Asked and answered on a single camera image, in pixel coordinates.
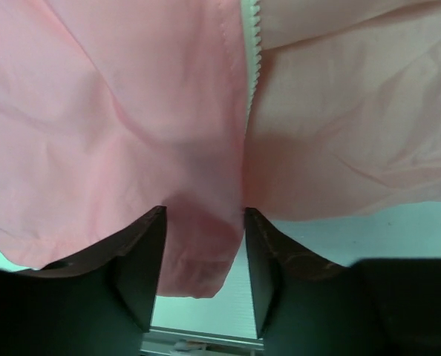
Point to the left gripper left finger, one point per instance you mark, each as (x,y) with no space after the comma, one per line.
(98,301)

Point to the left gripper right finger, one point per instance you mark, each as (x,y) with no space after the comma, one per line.
(305,304)

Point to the pink hooded jacket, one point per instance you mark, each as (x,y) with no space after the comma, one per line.
(302,109)

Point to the aluminium front rail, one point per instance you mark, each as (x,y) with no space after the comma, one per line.
(159,333)

